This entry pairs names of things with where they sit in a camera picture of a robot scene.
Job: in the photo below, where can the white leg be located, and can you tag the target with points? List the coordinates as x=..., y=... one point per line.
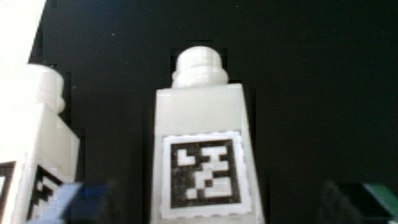
x=38, y=143
x=205, y=183

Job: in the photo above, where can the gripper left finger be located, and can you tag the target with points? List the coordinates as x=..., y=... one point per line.
x=83, y=206

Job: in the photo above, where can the white U-shaped fence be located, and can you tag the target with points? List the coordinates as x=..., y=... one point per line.
x=20, y=18

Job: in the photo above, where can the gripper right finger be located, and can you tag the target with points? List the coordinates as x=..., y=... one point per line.
x=358, y=203

